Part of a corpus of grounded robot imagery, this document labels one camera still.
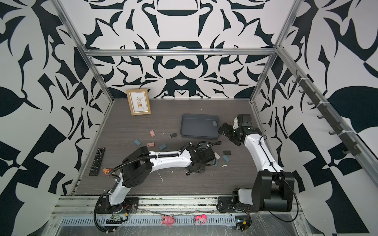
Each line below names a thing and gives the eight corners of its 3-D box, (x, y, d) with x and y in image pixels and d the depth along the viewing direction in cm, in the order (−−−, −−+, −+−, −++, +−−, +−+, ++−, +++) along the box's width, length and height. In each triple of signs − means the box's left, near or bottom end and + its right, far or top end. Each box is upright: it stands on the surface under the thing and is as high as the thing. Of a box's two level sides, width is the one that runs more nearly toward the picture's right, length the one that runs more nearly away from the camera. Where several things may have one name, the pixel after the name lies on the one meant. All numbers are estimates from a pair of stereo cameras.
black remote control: (90, 176, 85) (88, 175, 83) (99, 149, 96) (97, 147, 94) (97, 176, 85) (95, 174, 84) (105, 149, 96) (104, 147, 94)
